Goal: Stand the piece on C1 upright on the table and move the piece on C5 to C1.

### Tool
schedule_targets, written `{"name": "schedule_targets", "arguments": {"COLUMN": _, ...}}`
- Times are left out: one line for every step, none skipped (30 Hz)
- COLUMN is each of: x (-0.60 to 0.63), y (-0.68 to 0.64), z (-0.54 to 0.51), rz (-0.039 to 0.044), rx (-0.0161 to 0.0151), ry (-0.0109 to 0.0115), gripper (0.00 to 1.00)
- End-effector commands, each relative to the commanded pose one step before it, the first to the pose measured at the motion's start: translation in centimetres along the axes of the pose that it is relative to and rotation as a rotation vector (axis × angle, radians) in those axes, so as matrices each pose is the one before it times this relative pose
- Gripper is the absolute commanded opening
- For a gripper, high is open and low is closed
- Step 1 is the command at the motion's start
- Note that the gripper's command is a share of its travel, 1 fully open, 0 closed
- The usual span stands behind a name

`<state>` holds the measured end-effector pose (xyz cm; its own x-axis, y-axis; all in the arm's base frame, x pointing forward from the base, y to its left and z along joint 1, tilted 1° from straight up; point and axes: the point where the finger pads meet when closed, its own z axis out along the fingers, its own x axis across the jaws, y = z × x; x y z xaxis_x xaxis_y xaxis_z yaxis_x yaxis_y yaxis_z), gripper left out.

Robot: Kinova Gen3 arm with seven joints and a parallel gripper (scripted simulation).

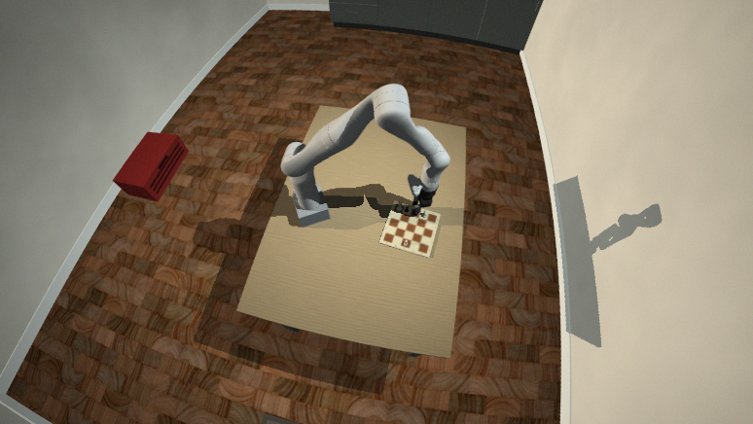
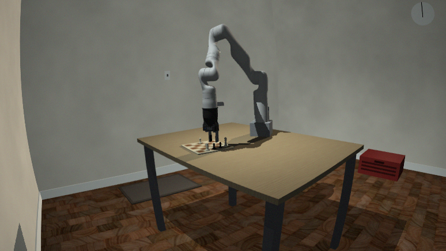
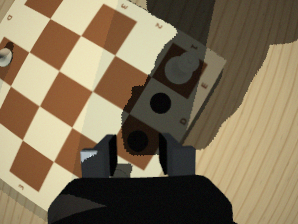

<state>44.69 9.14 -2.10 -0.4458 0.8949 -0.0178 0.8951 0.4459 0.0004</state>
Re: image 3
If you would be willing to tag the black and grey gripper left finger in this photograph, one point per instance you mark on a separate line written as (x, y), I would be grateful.
(101, 160)

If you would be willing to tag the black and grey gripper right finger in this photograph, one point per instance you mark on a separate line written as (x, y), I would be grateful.
(175, 159)

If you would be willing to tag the brown and cream chessboard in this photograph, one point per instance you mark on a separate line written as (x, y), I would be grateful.
(82, 69)

